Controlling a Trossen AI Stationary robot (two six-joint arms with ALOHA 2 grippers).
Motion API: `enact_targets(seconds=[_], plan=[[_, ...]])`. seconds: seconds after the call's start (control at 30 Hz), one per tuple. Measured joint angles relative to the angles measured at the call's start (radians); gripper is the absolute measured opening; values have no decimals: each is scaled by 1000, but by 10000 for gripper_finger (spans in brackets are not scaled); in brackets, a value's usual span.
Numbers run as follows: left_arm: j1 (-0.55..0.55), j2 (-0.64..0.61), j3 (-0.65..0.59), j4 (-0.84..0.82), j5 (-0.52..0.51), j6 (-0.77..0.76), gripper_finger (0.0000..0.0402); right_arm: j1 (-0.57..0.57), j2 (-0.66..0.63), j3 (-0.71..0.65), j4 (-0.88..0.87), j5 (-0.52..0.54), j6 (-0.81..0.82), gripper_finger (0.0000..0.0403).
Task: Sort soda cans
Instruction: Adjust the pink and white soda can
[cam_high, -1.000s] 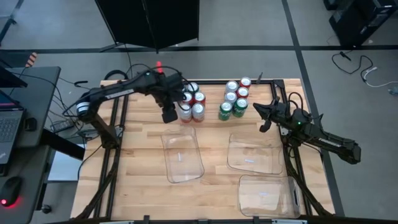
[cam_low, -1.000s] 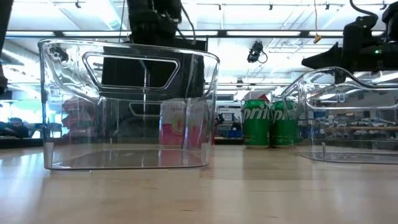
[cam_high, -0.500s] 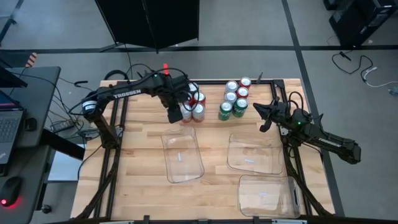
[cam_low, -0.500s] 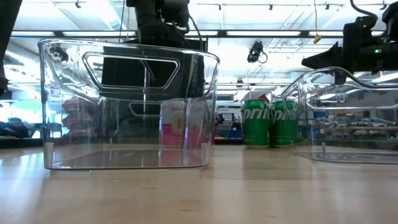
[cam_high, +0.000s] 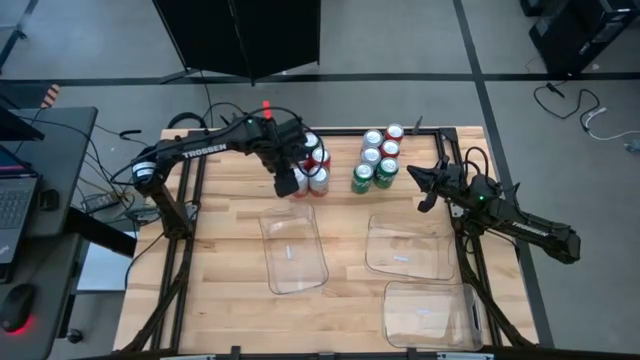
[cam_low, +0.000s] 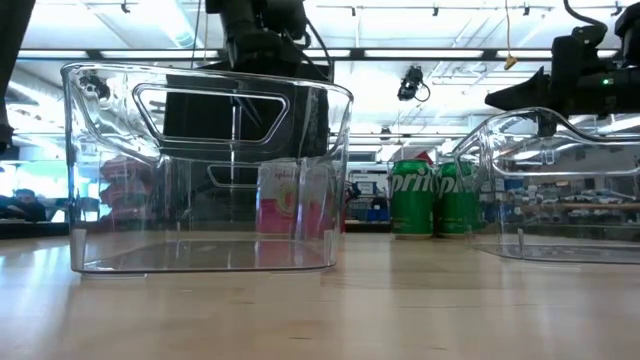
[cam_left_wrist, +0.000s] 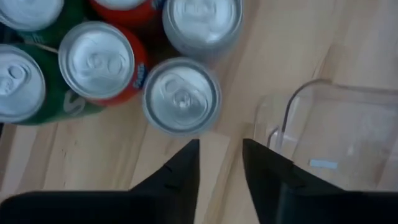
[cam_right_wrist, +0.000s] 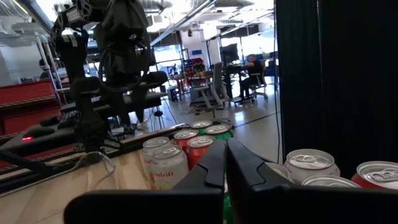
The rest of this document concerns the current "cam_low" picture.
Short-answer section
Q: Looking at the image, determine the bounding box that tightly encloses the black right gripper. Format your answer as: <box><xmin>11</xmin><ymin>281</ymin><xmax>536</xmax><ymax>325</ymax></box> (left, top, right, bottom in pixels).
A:
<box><xmin>484</xmin><ymin>64</ymin><xmax>604</xmax><ymax>117</ymax></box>

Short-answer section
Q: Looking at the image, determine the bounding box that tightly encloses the green Sprite soda can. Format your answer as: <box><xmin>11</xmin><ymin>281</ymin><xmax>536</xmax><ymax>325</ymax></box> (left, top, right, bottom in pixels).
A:
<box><xmin>433</xmin><ymin>160</ymin><xmax>482</xmax><ymax>238</ymax></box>
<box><xmin>389</xmin><ymin>158</ymin><xmax>436</xmax><ymax>238</ymax></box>

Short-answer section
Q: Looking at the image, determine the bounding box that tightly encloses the clear plastic bin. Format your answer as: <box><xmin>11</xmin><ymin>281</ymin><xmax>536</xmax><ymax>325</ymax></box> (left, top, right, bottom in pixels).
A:
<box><xmin>59</xmin><ymin>61</ymin><xmax>355</xmax><ymax>276</ymax></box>
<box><xmin>451</xmin><ymin>106</ymin><xmax>640</xmax><ymax>266</ymax></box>

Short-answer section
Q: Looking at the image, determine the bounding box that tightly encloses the white red Spindrift can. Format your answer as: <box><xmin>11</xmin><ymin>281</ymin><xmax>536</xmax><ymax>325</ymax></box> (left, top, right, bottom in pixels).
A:
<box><xmin>256</xmin><ymin>159</ymin><xmax>303</xmax><ymax>236</ymax></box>
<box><xmin>301</xmin><ymin>160</ymin><xmax>348</xmax><ymax>235</ymax></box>

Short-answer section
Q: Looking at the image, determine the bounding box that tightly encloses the red soda can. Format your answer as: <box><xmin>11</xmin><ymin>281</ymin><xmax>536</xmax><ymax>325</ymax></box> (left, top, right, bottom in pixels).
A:
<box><xmin>98</xmin><ymin>155</ymin><xmax>157</xmax><ymax>227</ymax></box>

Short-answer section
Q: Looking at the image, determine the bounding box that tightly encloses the person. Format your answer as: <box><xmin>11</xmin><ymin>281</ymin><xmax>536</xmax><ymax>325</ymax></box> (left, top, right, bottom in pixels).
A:
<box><xmin>0</xmin><ymin>188</ymin><xmax>47</xmax><ymax>224</ymax></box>

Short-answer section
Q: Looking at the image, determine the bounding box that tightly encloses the yellow hanging cord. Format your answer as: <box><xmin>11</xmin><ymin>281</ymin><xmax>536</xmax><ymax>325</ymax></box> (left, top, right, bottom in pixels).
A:
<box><xmin>503</xmin><ymin>0</ymin><xmax>519</xmax><ymax>71</ymax></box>

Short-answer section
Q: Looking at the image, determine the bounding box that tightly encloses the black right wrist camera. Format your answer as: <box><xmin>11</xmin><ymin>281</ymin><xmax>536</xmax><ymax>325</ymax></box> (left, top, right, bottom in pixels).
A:
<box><xmin>551</xmin><ymin>23</ymin><xmax>609</xmax><ymax>70</ymax></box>

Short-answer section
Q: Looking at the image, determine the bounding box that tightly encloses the black ceiling camera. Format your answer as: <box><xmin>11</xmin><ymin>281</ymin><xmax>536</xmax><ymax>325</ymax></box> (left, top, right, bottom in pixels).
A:
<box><xmin>397</xmin><ymin>64</ymin><xmax>431</xmax><ymax>104</ymax></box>

